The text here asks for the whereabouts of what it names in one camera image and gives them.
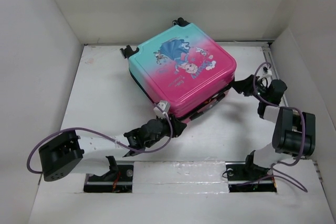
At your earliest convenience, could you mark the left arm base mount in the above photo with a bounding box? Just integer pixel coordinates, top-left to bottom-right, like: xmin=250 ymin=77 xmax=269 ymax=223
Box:
xmin=83 ymin=162 xmax=134 ymax=194

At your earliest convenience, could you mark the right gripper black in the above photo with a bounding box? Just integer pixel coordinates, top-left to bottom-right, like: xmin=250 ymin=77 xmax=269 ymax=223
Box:
xmin=228 ymin=74 xmax=268 ymax=101

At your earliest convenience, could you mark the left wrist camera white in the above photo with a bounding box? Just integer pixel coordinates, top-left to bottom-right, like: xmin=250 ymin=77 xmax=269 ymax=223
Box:
xmin=153 ymin=100 xmax=170 ymax=118

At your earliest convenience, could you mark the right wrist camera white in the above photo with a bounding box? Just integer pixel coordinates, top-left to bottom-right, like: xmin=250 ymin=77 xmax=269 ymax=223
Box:
xmin=261 ymin=67 xmax=272 ymax=78

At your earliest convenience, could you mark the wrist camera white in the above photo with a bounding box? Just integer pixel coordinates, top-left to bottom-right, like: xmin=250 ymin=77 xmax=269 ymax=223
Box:
xmin=261 ymin=67 xmax=272 ymax=78
xmin=153 ymin=100 xmax=170 ymax=118

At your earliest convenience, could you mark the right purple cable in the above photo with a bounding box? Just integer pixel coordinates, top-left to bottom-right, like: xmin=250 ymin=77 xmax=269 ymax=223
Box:
xmin=223 ymin=61 xmax=309 ymax=193

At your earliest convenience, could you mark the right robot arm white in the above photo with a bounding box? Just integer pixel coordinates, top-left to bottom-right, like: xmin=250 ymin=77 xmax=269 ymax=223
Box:
xmin=230 ymin=75 xmax=316 ymax=179

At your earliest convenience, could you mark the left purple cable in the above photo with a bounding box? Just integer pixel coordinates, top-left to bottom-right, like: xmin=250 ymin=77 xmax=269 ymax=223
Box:
xmin=27 ymin=108 xmax=174 ymax=175

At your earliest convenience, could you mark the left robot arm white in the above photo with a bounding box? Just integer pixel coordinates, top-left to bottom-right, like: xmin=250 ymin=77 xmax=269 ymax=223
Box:
xmin=38 ymin=114 xmax=187 ymax=182

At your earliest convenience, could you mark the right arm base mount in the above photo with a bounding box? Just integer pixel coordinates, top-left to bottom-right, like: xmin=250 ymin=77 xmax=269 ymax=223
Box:
xmin=222 ymin=162 xmax=277 ymax=193

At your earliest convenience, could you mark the purple cable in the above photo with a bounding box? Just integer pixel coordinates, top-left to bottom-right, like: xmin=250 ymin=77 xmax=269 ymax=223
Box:
xmin=223 ymin=61 xmax=309 ymax=193
xmin=27 ymin=108 xmax=174 ymax=175

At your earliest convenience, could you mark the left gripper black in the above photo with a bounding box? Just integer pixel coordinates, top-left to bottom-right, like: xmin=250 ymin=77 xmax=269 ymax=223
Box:
xmin=144 ymin=112 xmax=185 ymax=148

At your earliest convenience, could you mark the pink teal kids suitcase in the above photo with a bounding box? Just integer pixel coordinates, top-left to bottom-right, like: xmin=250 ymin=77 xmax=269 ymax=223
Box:
xmin=120 ymin=17 xmax=237 ymax=122

